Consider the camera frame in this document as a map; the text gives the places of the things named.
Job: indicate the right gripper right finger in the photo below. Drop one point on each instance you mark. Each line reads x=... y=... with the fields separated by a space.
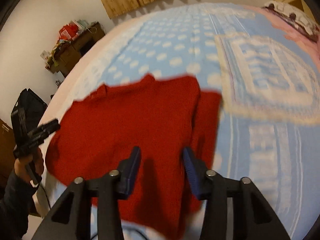
x=253 y=217

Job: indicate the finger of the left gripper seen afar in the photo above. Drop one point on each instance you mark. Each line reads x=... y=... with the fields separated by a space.
x=42 y=132

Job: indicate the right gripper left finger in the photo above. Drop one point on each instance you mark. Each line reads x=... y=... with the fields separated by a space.
x=70 y=216

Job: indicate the red knitted sweater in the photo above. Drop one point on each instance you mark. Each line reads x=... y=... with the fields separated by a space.
x=161 y=117

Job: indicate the left forearm dark sleeve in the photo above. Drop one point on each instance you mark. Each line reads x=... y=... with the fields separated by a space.
x=15 y=207

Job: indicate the brown door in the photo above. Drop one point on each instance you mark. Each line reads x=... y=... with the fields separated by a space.
x=7 y=145

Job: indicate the brown wooden desk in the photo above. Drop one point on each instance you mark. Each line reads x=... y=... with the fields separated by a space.
x=68 y=54

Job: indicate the red gift box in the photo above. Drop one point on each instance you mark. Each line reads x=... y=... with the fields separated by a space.
x=68 y=32

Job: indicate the blue pink dotted bedspread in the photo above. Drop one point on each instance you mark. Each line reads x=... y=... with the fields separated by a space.
x=269 y=120

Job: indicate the pink pillow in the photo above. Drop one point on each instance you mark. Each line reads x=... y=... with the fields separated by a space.
x=311 y=48

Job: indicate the patterned white purple pillow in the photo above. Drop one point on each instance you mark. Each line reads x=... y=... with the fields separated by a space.
x=296 y=18

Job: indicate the cream wooden headboard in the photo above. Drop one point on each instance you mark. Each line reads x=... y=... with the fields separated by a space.
x=295 y=0

